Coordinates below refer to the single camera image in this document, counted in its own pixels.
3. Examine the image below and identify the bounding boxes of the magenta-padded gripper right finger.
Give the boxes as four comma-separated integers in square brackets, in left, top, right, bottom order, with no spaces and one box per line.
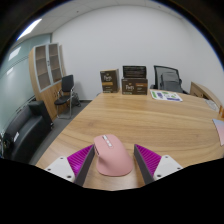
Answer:
[133,144,184,185]

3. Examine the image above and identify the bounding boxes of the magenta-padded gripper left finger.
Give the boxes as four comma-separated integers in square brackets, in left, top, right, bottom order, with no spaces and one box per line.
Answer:
[45,144,96,187]

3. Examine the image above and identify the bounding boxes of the pink computer mouse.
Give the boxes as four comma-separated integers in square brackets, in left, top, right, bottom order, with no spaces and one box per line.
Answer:
[93,133,134,177]

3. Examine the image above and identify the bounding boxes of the pink and blue mouse pad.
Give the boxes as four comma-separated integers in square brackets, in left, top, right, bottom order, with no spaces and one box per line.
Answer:
[212,118,224,147]

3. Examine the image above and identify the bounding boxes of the black leather sofa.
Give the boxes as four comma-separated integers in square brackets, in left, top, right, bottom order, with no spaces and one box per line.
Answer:
[1,100,54,164]

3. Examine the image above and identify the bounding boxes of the white leaflet with coloured print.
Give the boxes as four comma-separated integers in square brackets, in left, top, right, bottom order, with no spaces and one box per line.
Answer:
[149,89,184,103]

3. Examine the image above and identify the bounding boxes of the wooden shelf cabinet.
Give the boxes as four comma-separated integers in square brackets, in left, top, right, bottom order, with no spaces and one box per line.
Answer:
[28,42,67,121]

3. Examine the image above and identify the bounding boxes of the wide brown cardboard box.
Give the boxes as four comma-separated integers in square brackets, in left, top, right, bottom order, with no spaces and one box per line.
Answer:
[121,77,149,96]

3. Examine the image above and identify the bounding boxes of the black visitor chair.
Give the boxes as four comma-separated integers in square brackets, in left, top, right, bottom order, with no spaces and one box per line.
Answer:
[53,74,81,120]

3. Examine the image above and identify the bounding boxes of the grey backpack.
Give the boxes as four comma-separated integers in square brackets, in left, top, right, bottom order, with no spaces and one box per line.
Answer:
[160,71,184,93]

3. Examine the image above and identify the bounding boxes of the tall brown cardboard box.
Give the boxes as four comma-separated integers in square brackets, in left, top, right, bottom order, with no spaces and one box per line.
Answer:
[99,68,121,94]

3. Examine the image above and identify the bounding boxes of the wooden side desk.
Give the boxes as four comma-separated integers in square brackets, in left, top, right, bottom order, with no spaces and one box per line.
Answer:
[189,81,224,109]

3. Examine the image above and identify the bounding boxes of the black mesh office chair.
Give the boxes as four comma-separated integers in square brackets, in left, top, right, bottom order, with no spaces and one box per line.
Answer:
[149,65,189,95]

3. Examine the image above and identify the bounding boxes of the black cardboard box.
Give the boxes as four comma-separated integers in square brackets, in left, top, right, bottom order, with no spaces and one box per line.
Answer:
[122,65,148,80]

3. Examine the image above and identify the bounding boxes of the ceiling light panel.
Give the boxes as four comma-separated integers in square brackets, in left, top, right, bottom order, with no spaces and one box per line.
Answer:
[16,18,43,42]

